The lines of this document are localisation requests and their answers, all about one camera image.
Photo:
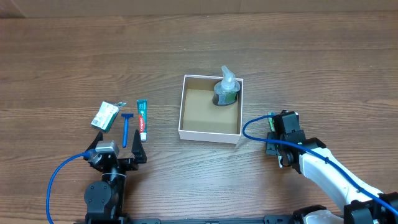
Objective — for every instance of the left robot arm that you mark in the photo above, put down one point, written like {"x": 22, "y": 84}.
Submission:
{"x": 105, "y": 198}

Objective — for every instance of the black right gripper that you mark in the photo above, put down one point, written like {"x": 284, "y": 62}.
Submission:
{"x": 271, "y": 146}

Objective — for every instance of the green white toothbrush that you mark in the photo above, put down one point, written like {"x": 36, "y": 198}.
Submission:
{"x": 270, "y": 120}

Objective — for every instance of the clear soap pump bottle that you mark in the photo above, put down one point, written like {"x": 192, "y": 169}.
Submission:
{"x": 226, "y": 91}

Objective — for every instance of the white green soap packet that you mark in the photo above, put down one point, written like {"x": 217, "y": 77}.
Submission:
{"x": 106, "y": 114}

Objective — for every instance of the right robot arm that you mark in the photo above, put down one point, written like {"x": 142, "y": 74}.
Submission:
{"x": 359, "y": 202}

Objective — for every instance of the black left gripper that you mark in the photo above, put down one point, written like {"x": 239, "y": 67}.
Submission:
{"x": 123, "y": 162}

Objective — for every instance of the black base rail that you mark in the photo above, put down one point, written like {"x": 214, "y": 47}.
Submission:
{"x": 267, "y": 219}

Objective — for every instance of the blue disposable razor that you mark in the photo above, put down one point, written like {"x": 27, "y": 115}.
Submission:
{"x": 126, "y": 117}

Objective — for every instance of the Colgate toothpaste tube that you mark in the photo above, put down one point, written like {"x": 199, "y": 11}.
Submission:
{"x": 142, "y": 115}

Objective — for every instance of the white cardboard box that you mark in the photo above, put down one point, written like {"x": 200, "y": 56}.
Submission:
{"x": 201, "y": 120}

